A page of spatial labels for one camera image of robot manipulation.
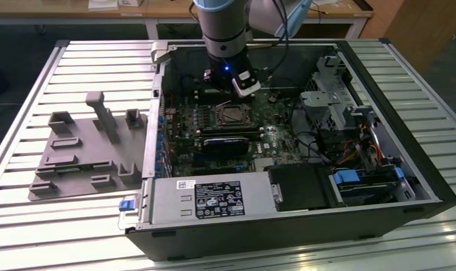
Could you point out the green RAM stick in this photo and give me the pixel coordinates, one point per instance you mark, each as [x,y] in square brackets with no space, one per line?
[77,168]

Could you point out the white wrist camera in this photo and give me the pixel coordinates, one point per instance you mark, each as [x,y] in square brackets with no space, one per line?
[248,84]

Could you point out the metal drive cage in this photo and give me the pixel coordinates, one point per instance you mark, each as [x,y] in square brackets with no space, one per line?
[322,107]

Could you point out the green motherboard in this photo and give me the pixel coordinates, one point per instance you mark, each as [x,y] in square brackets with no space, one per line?
[277,138]

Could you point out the black drive bay box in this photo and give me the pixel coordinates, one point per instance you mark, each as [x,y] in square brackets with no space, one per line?
[304,186]

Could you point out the black PC case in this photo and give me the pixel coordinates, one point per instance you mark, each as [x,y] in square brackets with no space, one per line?
[250,240]

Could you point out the black rating label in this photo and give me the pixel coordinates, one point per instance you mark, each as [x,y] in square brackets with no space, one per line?
[218,200]

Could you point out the blue disk carrier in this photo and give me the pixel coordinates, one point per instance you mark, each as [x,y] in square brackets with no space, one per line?
[346,176]

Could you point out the white barcode sticker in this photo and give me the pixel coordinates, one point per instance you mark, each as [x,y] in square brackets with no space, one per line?
[185,183]

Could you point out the CPU socket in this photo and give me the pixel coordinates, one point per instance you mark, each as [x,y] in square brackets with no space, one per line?
[216,122]

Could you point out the white box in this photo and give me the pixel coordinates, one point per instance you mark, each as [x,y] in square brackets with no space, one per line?
[104,5]
[130,2]

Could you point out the silver CPU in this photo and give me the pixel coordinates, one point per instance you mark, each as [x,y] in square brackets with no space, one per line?
[234,114]

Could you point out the black graphics card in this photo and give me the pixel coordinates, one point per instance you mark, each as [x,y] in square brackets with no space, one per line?
[228,146]

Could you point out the wooden desk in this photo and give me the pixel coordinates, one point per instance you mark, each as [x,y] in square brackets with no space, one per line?
[157,12]

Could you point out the grey power supply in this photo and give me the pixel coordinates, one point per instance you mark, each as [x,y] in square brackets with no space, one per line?
[168,203]

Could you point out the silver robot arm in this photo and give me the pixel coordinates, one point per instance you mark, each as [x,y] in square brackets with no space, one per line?
[221,28]

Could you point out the grey parts rack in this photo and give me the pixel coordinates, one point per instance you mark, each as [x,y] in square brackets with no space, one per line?
[85,141]

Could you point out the small silver heat sink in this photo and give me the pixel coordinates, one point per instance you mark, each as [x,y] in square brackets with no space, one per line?
[264,163]

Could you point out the blue case latch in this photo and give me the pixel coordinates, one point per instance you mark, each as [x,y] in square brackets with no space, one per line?
[126,205]

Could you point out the wooden cabinet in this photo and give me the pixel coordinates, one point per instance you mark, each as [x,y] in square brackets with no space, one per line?
[428,28]

